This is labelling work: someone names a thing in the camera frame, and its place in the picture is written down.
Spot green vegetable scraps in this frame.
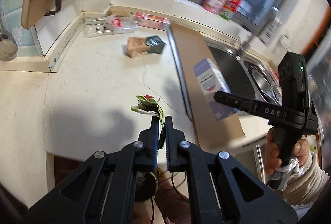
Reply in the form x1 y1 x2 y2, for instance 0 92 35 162
130 95 166 150

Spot right hand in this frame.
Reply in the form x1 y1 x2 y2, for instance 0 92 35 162
264 128 310 175

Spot stainless steel sink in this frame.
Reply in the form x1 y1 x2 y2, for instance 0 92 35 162
205 38 282 105

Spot brown cardboard sheet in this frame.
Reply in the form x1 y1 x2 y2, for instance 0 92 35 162
170 23 245 151

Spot chrome faucet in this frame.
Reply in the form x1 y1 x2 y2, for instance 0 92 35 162
236 7 281 59

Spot brown paper snack box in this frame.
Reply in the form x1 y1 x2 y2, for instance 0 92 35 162
126 37 150 58

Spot red juice carton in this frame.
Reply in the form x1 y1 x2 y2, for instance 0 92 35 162
134 12 170 31

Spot red card label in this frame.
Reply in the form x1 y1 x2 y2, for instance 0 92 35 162
112 18 122 28

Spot clear plastic tray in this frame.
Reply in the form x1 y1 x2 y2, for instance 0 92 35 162
84 15 138 38

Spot steel ladle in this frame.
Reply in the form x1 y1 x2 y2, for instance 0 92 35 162
0 33 18 60

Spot black cable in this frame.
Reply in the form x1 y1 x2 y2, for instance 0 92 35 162
150 169 191 224

